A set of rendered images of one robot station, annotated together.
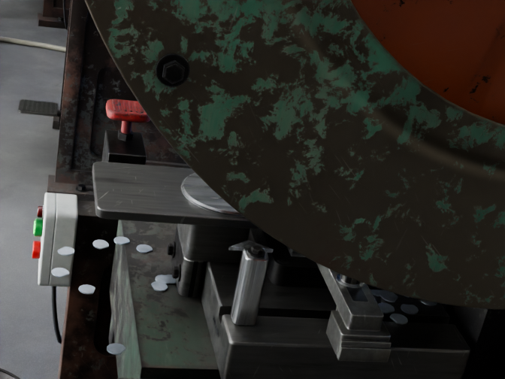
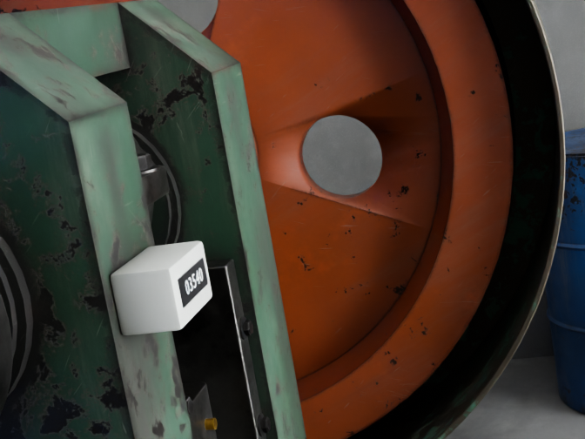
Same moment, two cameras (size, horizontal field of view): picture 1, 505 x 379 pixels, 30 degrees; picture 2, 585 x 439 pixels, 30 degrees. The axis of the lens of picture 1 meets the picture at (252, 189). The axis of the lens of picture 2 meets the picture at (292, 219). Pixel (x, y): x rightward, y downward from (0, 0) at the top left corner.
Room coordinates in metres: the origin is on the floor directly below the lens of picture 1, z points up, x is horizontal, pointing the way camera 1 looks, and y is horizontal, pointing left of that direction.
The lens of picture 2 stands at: (1.79, 0.50, 1.47)
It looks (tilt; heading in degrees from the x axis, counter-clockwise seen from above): 11 degrees down; 210
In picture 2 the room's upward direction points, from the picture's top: 10 degrees counter-clockwise
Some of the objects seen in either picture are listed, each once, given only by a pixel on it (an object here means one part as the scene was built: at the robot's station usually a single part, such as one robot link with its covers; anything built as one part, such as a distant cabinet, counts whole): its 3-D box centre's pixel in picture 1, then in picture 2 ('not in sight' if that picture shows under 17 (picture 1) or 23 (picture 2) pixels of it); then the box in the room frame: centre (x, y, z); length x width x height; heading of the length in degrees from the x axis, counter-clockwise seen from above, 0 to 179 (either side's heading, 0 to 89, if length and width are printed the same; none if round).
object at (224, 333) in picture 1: (304, 268); not in sight; (1.14, -0.09, 0.67); 0.45 x 0.30 x 0.06; 16
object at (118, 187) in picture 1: (185, 233); not in sight; (1.10, 0.08, 0.72); 0.25 x 0.14 x 0.14; 106
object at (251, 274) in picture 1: (249, 283); not in sight; (0.94, -0.02, 0.75); 0.03 x 0.03 x 0.10; 16
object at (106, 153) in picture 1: (119, 191); not in sight; (1.38, 0.21, 0.62); 0.10 x 0.06 x 0.20; 16
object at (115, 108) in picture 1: (126, 127); not in sight; (1.40, 0.22, 0.72); 0.07 x 0.06 x 0.08; 106
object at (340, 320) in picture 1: (352, 283); not in sight; (0.98, -0.14, 0.76); 0.17 x 0.06 x 0.10; 16
